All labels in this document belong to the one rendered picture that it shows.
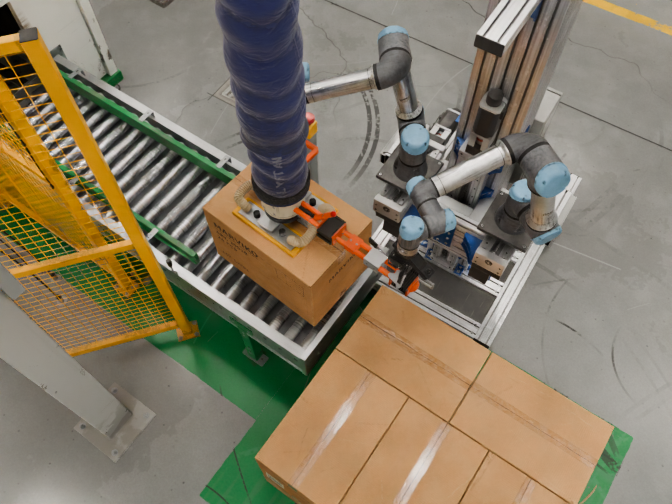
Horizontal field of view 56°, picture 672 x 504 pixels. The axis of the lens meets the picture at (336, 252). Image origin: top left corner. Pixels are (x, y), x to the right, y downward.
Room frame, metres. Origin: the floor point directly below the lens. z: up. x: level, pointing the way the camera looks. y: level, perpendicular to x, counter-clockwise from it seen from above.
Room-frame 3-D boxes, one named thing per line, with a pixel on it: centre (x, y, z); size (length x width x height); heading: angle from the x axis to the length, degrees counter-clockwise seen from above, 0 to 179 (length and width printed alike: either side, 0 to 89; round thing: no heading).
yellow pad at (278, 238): (1.36, 0.27, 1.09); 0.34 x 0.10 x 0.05; 51
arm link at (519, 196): (1.41, -0.75, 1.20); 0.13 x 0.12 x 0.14; 22
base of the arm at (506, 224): (1.42, -0.74, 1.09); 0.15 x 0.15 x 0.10
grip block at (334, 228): (1.27, 0.02, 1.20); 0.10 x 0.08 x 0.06; 141
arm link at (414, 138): (1.69, -0.33, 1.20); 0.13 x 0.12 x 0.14; 1
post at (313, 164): (1.98, 0.13, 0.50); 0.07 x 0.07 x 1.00; 55
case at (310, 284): (1.43, 0.20, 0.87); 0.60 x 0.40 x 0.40; 51
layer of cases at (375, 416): (0.61, -0.43, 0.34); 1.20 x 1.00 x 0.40; 55
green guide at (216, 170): (2.34, 1.05, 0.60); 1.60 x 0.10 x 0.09; 55
